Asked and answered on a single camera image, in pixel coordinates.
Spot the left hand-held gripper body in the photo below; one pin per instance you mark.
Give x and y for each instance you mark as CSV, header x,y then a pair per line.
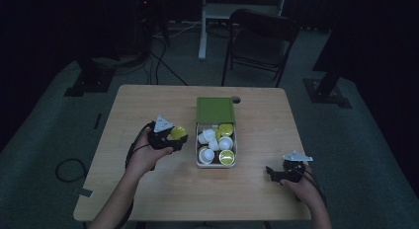
x,y
160,134

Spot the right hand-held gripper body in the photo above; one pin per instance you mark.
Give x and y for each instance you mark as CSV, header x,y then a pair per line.
x,y
294,165

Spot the yellow-lidded coffee capsule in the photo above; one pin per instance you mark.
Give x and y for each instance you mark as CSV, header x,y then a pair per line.
x,y
178,133

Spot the pile of coffee capsules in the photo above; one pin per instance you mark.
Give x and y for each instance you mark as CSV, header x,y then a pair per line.
x,y
217,144

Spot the white box with green lid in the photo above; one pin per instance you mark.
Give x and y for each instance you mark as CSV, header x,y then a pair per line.
x,y
215,123

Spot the person's right hand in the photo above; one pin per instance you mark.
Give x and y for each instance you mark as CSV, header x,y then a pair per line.
x,y
302,189

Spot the person's left hand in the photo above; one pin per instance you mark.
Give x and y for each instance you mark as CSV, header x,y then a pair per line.
x,y
145,156

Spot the grey table grommet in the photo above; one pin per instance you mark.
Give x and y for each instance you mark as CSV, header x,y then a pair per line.
x,y
236,99

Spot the black stand base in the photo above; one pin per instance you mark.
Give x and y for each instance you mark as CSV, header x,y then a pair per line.
x,y
324,94
90,81

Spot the grey tape patch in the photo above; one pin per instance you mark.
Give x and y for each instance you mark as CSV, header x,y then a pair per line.
x,y
84,192

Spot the black folding chair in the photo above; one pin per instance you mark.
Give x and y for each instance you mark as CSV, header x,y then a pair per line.
x,y
260,41

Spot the white desk frame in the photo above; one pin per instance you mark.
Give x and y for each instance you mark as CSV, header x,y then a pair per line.
x,y
210,12

